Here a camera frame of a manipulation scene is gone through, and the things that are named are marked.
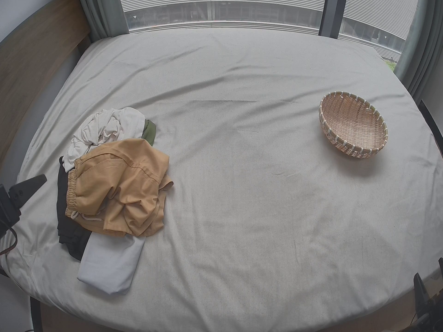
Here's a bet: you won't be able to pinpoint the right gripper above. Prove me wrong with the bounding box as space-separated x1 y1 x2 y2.
413 273 443 332

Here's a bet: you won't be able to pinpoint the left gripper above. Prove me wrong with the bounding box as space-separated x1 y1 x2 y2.
0 174 48 235

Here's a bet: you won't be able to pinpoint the tan shorts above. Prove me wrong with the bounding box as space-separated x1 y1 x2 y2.
65 138 174 238

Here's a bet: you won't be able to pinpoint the black garment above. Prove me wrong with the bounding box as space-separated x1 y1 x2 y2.
56 156 92 262

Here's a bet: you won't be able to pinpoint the white garment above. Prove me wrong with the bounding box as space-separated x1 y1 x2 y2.
62 107 146 172

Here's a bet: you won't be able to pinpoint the pale grey garment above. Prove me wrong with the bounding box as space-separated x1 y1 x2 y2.
77 232 146 295

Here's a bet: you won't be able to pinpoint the green garment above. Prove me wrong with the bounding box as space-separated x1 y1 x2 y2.
141 119 157 147

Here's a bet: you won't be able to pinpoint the round woven basket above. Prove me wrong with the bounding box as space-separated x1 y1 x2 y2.
318 91 389 156

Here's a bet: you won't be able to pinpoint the blue-green curtain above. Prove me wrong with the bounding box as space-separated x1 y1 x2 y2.
395 0 443 106
71 0 130 44

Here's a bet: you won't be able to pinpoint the bed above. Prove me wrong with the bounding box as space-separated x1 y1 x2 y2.
0 0 443 332

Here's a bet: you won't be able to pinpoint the black cable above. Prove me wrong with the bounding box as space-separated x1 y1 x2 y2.
0 225 18 257

